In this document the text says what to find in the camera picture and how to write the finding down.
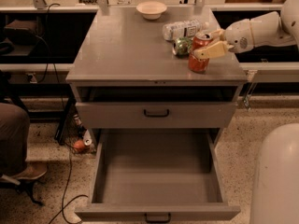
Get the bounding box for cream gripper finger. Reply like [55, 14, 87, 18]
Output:
[193, 40, 234, 60]
[208, 29, 225, 40]

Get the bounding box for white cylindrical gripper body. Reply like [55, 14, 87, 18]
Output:
[225, 11, 296, 53]

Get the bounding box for red coke can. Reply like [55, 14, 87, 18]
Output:
[188, 33, 213, 73]

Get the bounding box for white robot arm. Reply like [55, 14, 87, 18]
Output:
[193, 0, 299, 224]

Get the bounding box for green soda can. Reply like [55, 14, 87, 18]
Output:
[172, 37, 192, 56]

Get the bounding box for grey metal drawer cabinet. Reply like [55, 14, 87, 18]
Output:
[66, 6, 246, 142]

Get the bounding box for open grey middle drawer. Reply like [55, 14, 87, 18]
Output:
[76, 129, 240, 222]

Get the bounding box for closed grey top drawer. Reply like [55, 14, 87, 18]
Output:
[76, 102, 236, 129]

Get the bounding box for clear plastic water bottle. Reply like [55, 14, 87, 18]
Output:
[162, 20, 209, 41]

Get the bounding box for white ceramic bowl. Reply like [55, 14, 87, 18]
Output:
[136, 1, 167, 20]

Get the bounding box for orange ball on floor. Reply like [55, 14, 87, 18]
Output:
[73, 140, 85, 153]

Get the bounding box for dark box under shelf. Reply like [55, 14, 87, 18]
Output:
[4, 20, 38, 45]

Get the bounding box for person leg brown trousers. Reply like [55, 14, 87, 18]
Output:
[0, 103, 30, 176]

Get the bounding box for tan shoe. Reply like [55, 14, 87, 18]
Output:
[13, 162, 48, 180]

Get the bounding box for black chair base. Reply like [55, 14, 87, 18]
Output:
[0, 176, 44, 206]

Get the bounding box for black top drawer handle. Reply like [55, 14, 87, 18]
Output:
[143, 109, 170, 118]

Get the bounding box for black drawer handle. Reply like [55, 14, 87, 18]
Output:
[143, 109, 170, 118]
[144, 213, 171, 224]

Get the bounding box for black middle drawer handle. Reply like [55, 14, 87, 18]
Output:
[144, 213, 171, 224]

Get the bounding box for black floor cable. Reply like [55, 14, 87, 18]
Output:
[47, 147, 90, 224]

